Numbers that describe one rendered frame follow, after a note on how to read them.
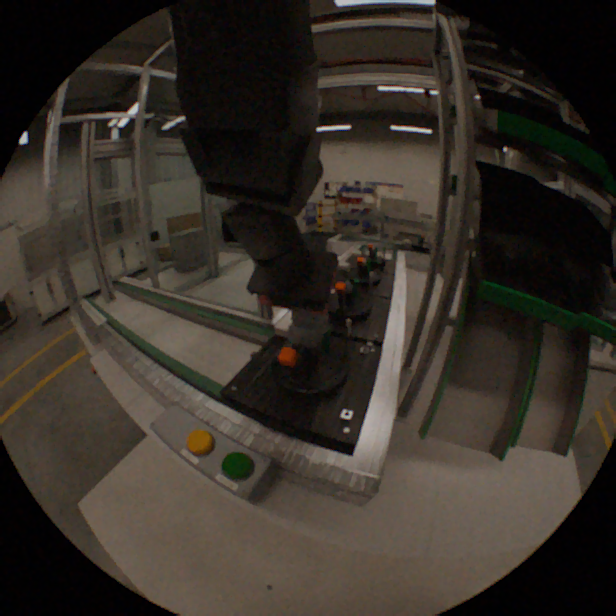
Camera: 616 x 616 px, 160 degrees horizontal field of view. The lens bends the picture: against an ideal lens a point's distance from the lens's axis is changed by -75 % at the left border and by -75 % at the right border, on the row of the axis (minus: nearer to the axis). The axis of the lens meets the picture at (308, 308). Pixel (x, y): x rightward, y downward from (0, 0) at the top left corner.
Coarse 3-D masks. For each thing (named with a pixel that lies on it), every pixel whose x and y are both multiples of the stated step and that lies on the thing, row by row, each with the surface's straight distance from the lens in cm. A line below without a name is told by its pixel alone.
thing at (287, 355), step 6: (288, 348) 30; (294, 348) 31; (300, 348) 32; (282, 354) 30; (288, 354) 29; (294, 354) 29; (282, 360) 30; (288, 360) 29; (294, 360) 30; (288, 366) 32; (294, 366) 31; (294, 372) 33; (300, 372) 35; (294, 378) 35; (300, 378) 35
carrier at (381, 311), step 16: (368, 288) 61; (336, 304) 59; (352, 304) 60; (368, 304) 61; (384, 304) 67; (336, 320) 56; (352, 320) 55; (368, 320) 57; (384, 320) 59; (336, 336) 52; (352, 336) 51; (368, 336) 51; (384, 336) 52
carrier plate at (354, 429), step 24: (264, 360) 44; (360, 360) 45; (240, 384) 41; (264, 384) 40; (360, 384) 40; (264, 408) 36; (288, 408) 36; (312, 408) 36; (336, 408) 36; (360, 408) 37; (312, 432) 34; (336, 432) 34
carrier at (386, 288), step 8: (344, 264) 93; (368, 264) 85; (336, 272) 89; (344, 272) 83; (352, 272) 84; (368, 272) 86; (376, 272) 94; (336, 280) 80; (352, 280) 77; (360, 280) 77; (368, 280) 78; (376, 280) 79; (384, 280) 86; (392, 280) 87; (352, 288) 75; (360, 288) 75; (376, 288) 77; (384, 288) 78; (392, 288) 80; (384, 296) 72
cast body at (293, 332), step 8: (296, 312) 32; (304, 312) 32; (296, 320) 33; (304, 320) 32; (312, 320) 32; (320, 320) 32; (328, 320) 37; (288, 328) 33; (296, 328) 32; (304, 328) 32; (312, 328) 32; (320, 328) 33; (296, 336) 33; (304, 336) 32; (312, 336) 32; (320, 336) 34; (304, 344) 33; (312, 344) 32
